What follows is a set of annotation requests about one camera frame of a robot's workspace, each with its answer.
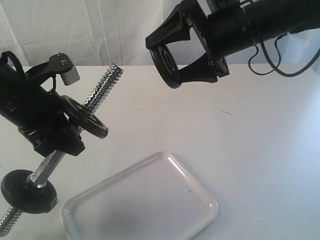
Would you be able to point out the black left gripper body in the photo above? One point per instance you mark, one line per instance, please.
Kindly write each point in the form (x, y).
(35, 112)

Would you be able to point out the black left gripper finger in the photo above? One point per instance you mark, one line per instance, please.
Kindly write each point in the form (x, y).
(63, 141)

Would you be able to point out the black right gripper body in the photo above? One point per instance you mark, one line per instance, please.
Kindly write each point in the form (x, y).
(201, 26)

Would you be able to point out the chrome threaded dumbbell bar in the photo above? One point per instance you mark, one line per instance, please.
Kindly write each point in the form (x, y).
(39, 177)

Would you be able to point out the white rectangular tray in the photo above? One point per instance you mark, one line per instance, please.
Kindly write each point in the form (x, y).
(157, 198)

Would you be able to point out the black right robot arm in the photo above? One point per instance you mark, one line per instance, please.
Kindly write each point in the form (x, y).
(232, 26)

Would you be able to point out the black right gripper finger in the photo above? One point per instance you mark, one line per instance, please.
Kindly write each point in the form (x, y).
(175, 28)
(198, 71)

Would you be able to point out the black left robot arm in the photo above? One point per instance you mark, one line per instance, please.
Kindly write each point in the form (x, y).
(13, 76)

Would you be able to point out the black weight plate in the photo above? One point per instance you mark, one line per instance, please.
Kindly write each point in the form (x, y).
(19, 192)
(166, 66)
(80, 116)

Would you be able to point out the white backdrop curtain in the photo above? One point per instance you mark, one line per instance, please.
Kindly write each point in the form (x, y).
(97, 32)

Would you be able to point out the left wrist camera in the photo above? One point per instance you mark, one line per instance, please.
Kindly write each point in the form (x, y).
(62, 65)

